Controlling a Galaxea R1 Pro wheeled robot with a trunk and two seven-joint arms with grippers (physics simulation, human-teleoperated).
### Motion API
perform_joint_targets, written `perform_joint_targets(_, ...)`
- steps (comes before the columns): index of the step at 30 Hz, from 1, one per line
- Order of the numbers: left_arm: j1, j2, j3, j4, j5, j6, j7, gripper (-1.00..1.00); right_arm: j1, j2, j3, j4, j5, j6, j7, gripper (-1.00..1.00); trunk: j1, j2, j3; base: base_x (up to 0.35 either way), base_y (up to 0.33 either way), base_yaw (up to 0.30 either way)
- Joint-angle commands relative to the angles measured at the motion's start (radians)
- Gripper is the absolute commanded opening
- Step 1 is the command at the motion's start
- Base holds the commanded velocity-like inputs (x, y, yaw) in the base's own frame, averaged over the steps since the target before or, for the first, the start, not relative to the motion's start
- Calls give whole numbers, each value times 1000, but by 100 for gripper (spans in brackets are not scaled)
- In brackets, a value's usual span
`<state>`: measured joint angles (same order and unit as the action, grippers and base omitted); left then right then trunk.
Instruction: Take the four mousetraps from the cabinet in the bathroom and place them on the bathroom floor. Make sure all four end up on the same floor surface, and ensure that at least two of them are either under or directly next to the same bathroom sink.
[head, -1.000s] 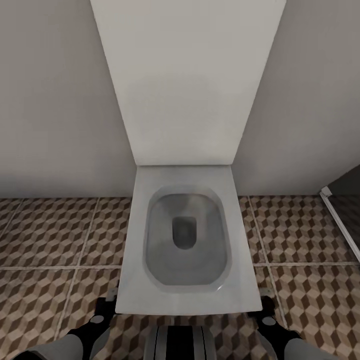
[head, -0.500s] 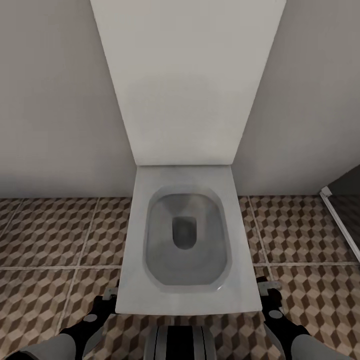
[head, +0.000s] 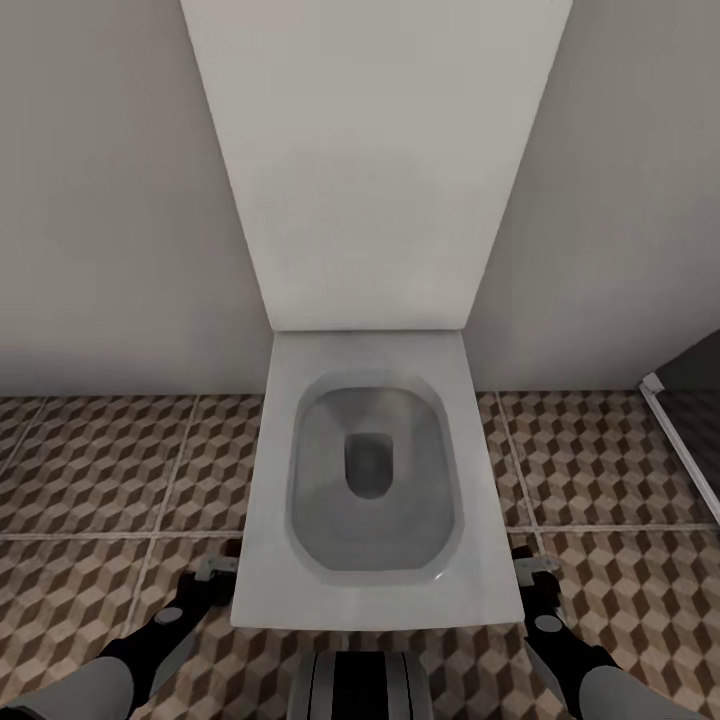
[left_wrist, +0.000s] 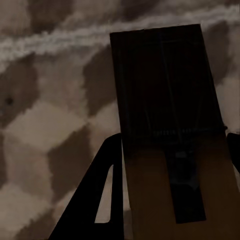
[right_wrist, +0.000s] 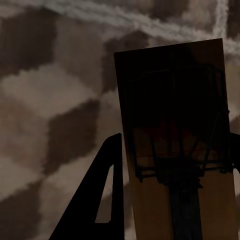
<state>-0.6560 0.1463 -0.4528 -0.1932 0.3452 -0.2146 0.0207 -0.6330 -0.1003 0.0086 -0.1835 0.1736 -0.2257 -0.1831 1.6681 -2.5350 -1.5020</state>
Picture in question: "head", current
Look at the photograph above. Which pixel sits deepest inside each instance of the door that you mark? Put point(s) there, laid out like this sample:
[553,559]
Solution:
[688,389]

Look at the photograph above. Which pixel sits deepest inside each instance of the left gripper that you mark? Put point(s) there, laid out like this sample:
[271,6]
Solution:
[216,593]

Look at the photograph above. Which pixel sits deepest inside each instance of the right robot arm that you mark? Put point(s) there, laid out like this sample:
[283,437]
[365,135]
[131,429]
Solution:
[585,679]

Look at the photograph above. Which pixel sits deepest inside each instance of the robot trunk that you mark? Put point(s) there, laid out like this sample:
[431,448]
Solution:
[360,685]

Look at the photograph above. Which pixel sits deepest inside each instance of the mousetrap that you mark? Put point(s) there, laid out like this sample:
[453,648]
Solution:
[233,548]
[524,552]

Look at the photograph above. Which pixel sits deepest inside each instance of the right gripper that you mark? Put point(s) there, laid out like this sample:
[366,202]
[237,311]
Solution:
[544,588]

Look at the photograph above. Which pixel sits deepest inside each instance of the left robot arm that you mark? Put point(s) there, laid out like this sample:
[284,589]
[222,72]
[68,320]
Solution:
[129,671]

